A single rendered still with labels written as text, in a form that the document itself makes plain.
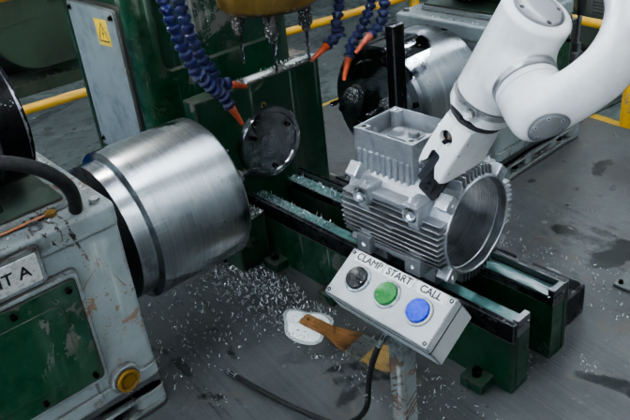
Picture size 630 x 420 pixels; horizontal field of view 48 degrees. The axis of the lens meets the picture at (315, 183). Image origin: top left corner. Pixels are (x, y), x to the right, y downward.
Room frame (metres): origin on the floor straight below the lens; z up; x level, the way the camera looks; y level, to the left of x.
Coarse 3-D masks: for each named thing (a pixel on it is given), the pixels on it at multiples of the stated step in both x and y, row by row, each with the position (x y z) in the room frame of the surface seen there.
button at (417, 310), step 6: (414, 300) 0.67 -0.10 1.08; (420, 300) 0.66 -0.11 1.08; (408, 306) 0.67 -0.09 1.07; (414, 306) 0.66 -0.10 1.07; (420, 306) 0.66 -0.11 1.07; (426, 306) 0.66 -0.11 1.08; (408, 312) 0.66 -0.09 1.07; (414, 312) 0.65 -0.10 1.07; (420, 312) 0.65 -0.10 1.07; (426, 312) 0.65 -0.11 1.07; (408, 318) 0.65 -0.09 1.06; (414, 318) 0.65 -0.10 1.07; (420, 318) 0.65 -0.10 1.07; (426, 318) 0.65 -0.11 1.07
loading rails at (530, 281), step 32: (288, 192) 1.32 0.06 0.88; (320, 192) 1.24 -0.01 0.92; (288, 224) 1.16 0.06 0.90; (320, 224) 1.12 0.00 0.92; (288, 256) 1.17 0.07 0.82; (320, 256) 1.09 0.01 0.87; (448, 288) 0.89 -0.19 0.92; (480, 288) 0.94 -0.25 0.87; (512, 288) 0.89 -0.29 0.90; (544, 288) 0.86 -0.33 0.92; (480, 320) 0.82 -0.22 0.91; (512, 320) 0.80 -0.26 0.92; (544, 320) 0.85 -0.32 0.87; (480, 352) 0.81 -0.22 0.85; (512, 352) 0.77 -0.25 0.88; (544, 352) 0.84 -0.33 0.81; (480, 384) 0.78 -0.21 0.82; (512, 384) 0.77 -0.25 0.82
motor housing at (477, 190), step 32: (384, 192) 0.95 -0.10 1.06; (416, 192) 0.93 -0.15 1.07; (448, 192) 0.90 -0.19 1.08; (480, 192) 0.99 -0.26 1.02; (352, 224) 0.99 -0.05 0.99; (384, 224) 0.93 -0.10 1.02; (448, 224) 0.86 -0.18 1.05; (480, 224) 0.98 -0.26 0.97; (416, 256) 0.88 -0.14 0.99; (448, 256) 0.94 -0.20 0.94; (480, 256) 0.93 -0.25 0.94
